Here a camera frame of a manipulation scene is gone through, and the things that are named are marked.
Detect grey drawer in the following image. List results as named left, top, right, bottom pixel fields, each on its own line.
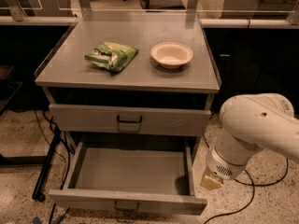
left=49, top=142, right=207, bottom=216
left=50, top=104, right=210, bottom=136

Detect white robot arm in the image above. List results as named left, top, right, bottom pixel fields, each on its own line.
left=201, top=93, right=299, bottom=190

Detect grey top drawer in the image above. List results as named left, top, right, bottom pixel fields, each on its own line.
left=50, top=104, right=210, bottom=136

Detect grey drawer cabinet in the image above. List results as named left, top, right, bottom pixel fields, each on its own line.
left=34, top=10, right=222, bottom=161

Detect green snack bag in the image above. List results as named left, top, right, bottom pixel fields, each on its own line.
left=84, top=42, right=139, bottom=73

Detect black table leg with caster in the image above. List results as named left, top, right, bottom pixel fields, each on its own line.
left=32, top=127, right=61, bottom=202

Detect clear acrylic barrier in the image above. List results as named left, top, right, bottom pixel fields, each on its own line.
left=0, top=0, right=299, bottom=25

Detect black floor cable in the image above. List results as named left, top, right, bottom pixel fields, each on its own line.
left=202, top=133, right=290, bottom=224

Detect black cables at left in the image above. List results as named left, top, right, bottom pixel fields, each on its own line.
left=33, top=109, right=76, bottom=224

